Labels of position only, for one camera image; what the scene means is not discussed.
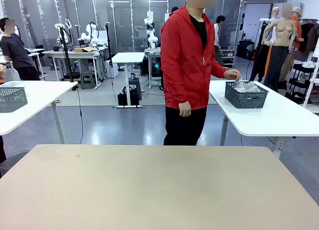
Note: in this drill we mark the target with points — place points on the person's left hand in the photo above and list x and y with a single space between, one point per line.
232 74

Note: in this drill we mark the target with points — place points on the white standing desk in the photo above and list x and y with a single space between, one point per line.
128 57

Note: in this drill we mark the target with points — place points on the mannequin orange clothes beige hat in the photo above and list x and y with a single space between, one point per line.
296 23

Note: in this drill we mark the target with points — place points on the black tripod stand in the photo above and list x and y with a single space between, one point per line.
65 45

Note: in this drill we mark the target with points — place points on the person in cream top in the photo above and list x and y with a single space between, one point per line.
217 33

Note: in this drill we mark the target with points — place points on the beige mannequin dark trousers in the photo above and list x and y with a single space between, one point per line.
281 33

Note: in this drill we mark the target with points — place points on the white robot arm on desk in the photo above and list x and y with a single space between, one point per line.
91 33

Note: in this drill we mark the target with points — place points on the clothes rack dark garments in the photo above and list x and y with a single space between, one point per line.
307 35

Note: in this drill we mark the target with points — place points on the person in dark T-shirt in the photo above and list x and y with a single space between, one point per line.
15 50

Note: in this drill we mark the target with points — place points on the white mannequin black trousers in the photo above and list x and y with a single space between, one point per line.
259 63

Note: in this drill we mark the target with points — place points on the computer tower with lights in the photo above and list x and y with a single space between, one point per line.
155 65

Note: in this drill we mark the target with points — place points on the black pole stand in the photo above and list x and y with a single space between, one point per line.
108 45

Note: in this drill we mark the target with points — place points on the person's right hand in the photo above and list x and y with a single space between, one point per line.
185 109

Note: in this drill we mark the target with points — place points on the white frame stand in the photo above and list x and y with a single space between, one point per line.
312 83

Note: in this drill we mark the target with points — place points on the low shelf rack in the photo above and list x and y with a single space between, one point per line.
228 57

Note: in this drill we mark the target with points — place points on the white small desk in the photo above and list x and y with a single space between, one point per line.
35 50

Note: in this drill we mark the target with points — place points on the grey lattice plastic basket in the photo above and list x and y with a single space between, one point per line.
12 100
245 100

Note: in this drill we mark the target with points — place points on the person's right forearm red sleeve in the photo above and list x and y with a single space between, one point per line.
178 93

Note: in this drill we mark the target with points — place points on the person's left forearm red sleeve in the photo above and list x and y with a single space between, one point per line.
219 71

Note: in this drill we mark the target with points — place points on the person in red jacket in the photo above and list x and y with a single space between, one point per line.
182 53

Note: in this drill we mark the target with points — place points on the black suitcases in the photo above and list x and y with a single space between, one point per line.
244 49

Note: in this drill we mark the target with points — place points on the grey step stool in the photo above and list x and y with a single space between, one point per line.
87 78

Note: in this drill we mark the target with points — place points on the open cardboard box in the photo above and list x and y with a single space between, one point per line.
83 50

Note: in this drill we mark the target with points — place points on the black trolley cart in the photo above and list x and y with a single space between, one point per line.
299 90

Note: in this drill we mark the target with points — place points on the white long desk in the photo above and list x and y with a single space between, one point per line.
72 53

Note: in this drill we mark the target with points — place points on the black bag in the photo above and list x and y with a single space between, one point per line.
123 98

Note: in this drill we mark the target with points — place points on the white upright robot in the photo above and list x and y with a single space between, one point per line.
151 38

